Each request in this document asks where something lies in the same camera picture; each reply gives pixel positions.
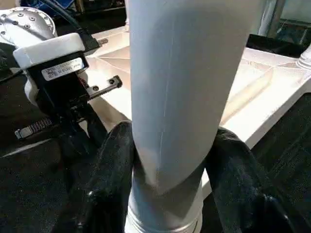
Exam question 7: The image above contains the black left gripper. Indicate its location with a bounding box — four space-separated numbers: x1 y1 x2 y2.
28 54 123 168

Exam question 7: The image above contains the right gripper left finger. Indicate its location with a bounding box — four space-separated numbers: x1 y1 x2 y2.
51 121 138 233

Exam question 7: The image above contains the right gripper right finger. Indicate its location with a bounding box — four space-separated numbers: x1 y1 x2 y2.
203 127 311 233

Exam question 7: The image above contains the white plastic table top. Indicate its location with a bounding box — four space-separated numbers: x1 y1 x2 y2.
80 24 311 200

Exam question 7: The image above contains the black work mat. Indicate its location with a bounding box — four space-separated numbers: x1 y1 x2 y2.
0 41 311 233

